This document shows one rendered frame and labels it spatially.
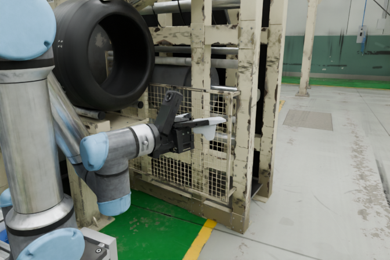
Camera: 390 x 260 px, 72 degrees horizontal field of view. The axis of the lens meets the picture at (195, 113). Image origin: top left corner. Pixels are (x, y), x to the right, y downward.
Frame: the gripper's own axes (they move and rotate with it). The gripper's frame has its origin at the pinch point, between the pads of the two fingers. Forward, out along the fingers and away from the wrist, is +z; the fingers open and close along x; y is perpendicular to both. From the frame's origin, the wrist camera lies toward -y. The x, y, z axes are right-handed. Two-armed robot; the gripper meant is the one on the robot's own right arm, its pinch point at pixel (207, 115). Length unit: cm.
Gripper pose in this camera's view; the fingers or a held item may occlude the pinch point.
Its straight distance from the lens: 78.3
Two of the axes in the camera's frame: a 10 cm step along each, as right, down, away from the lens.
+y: 0.9, 9.8, 1.6
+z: 7.6, -1.7, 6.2
